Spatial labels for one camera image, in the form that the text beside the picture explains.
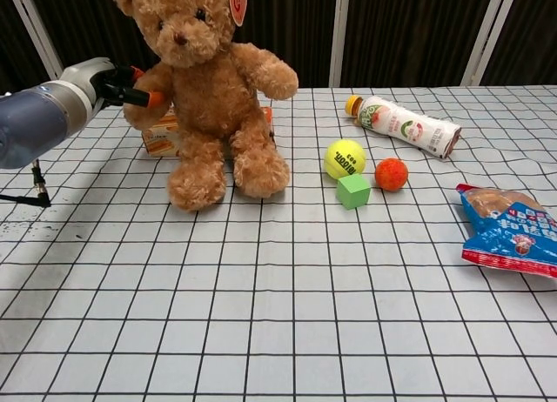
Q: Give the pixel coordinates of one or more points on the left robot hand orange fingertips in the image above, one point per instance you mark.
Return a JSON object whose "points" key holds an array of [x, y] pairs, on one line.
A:
{"points": [[98, 78]]}

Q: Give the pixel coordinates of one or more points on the brown plush teddy bear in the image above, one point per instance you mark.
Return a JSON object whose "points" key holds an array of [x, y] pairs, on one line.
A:
{"points": [[204, 115]]}

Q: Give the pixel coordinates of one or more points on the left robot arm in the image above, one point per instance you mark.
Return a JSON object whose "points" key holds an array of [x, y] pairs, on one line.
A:
{"points": [[39, 119]]}

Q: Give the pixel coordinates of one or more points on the orange white carton box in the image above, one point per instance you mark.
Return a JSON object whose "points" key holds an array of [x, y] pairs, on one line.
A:
{"points": [[163, 136]]}

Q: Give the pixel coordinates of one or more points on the yellow tennis ball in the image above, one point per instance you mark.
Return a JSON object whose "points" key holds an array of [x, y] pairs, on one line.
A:
{"points": [[344, 158]]}

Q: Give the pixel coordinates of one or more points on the white checked tablecloth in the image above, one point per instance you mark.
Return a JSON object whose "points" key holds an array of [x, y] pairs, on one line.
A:
{"points": [[278, 289]]}

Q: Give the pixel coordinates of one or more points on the green foam cube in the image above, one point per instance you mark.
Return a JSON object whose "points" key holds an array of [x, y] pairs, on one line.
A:
{"points": [[353, 192]]}

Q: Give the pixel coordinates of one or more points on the small orange ball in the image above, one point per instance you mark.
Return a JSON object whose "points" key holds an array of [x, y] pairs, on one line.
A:
{"points": [[391, 174]]}

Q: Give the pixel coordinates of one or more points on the plastic drink bottle yellow cap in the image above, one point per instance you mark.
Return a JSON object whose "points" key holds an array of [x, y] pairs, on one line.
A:
{"points": [[404, 125]]}

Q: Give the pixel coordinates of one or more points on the blue snack bag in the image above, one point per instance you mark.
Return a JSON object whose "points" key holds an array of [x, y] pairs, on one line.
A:
{"points": [[509, 228]]}

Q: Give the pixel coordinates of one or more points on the black folding screen white frame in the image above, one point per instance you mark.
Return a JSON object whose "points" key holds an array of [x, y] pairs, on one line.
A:
{"points": [[391, 32]]}

